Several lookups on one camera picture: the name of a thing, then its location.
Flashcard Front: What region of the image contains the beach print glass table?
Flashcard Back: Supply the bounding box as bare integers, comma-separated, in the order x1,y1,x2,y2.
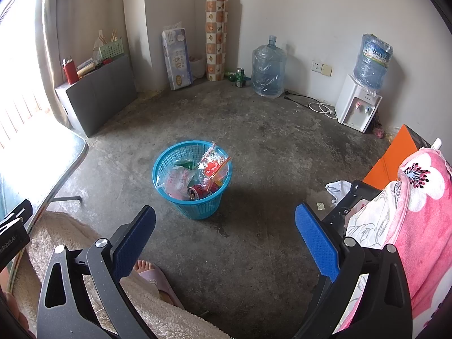
0,123,89,241

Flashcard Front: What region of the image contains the white pot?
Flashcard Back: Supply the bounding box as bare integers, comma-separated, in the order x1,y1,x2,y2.
189,55,206,79

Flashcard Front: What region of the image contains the orange box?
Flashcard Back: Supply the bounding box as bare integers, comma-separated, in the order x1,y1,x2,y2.
363,124,435,191

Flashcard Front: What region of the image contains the red drink can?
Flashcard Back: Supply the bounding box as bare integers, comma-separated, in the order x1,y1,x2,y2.
186,184,216,202

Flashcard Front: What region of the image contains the white power cable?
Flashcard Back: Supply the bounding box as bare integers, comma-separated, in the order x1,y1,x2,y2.
308,102,338,117

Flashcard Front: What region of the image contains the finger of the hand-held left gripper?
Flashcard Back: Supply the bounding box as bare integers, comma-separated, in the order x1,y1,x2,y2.
0,199,33,235

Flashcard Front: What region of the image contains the blue wrapped water jug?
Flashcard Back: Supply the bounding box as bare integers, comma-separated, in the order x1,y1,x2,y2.
353,33,394,90

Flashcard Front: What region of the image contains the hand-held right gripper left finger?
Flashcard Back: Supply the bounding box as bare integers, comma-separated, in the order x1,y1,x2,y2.
37,205,158,339

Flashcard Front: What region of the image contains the white water dispenser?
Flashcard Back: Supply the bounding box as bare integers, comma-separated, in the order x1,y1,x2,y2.
334,73,383,134

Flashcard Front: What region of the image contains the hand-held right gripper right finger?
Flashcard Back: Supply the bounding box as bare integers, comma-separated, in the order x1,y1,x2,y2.
293,203,414,339

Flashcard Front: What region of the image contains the clear bag with red print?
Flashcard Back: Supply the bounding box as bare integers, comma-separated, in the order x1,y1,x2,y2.
155,164,198,200

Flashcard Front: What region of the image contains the pink slipper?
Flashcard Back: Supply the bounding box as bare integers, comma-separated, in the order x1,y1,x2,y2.
138,266,186,309

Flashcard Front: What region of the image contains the white plastic bag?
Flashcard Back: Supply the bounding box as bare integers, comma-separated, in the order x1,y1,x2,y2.
92,37,107,60

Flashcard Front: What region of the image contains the small green plastic basket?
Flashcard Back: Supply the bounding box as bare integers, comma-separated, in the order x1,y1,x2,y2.
99,40,124,60

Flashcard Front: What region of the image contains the bagged empty water jug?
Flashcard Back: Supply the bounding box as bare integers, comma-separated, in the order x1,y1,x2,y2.
251,35,287,97

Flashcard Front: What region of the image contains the clear bag red yellow trim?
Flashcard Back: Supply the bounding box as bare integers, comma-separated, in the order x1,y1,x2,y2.
196,142,232,188

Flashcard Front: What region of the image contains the blue plastic mesh basket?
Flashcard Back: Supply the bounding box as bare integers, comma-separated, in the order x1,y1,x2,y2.
152,140,234,220

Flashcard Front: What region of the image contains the person's foot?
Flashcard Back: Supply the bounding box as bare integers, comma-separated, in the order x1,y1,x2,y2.
133,259,158,274

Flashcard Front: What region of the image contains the white crumpled cloth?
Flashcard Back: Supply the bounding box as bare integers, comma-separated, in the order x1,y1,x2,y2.
325,180,354,207

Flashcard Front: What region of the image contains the beige curtain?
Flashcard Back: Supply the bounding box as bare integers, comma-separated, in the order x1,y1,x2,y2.
35,0,129,90

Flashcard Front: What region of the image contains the pink cloth item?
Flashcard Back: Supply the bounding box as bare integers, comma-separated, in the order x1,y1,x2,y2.
370,111,387,139

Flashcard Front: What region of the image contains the wooden chopsticks bundle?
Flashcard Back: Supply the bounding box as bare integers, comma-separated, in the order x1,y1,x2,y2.
99,29,119,45

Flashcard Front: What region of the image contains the red thermos flask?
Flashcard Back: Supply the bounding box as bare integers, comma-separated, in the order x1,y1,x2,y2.
62,56,79,85

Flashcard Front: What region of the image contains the wall socket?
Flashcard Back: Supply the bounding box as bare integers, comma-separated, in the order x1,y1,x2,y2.
311,60,333,77

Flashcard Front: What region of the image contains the grey cabinet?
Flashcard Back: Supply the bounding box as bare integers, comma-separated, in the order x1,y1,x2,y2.
55,54,138,138

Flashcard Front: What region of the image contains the tile pattern roll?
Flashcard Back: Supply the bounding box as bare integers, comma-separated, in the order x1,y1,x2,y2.
205,0,228,82

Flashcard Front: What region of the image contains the black metal frame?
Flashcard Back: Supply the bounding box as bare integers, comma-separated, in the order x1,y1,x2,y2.
327,180,382,241

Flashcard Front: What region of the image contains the toilet paper pack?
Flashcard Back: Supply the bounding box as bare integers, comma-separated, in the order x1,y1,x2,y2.
162,27,193,90

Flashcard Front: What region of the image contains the pink floral blanket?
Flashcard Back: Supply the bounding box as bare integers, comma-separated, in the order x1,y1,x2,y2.
334,146,452,333

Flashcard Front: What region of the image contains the black power cable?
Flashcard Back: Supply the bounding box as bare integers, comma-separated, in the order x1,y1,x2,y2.
284,91,336,108

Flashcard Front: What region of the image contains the tan flat box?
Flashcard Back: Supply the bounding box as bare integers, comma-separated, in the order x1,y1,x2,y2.
77,64,100,78

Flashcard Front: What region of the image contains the window metal grille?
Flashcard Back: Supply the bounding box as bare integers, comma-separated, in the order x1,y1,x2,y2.
0,88,52,149

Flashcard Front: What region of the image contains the person's left hand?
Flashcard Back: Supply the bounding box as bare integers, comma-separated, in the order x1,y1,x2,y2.
0,288,31,331

